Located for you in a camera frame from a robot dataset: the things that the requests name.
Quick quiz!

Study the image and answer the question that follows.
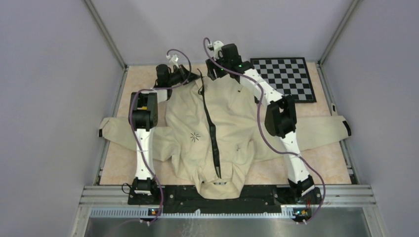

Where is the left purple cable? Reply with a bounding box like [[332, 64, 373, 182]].
[[129, 49, 193, 225]]

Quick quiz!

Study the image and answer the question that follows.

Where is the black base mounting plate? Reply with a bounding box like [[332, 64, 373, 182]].
[[127, 185, 322, 214]]

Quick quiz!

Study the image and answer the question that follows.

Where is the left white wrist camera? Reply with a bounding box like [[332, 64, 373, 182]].
[[166, 54, 179, 68]]

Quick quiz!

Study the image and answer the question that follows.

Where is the cream zip-up jacket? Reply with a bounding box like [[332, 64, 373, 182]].
[[98, 73, 352, 200]]

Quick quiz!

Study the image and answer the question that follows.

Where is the purple cable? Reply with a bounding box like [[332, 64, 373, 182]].
[[129, 49, 193, 225], [203, 37, 327, 223]]

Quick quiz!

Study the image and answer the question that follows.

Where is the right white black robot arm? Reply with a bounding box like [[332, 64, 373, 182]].
[[203, 38, 315, 203]]

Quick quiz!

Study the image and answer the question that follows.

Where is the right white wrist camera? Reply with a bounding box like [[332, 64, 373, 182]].
[[208, 40, 224, 61]]

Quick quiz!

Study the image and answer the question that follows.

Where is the aluminium frame rail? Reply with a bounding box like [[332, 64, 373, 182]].
[[71, 185, 389, 237]]

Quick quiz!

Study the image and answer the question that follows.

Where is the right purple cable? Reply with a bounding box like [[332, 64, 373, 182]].
[[203, 37, 327, 223]]

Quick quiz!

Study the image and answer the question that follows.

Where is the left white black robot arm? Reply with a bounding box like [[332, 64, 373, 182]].
[[128, 64, 202, 204]]

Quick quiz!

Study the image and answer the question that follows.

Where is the black white checkerboard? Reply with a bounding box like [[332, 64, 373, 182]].
[[250, 57, 317, 103]]

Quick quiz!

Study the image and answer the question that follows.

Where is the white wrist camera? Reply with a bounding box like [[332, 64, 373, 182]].
[[208, 40, 224, 61], [166, 54, 179, 68]]

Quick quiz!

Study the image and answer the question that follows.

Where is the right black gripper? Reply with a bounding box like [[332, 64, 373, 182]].
[[206, 53, 230, 81]]

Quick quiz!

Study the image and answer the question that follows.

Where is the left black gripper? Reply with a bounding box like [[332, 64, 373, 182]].
[[167, 64, 199, 86]]

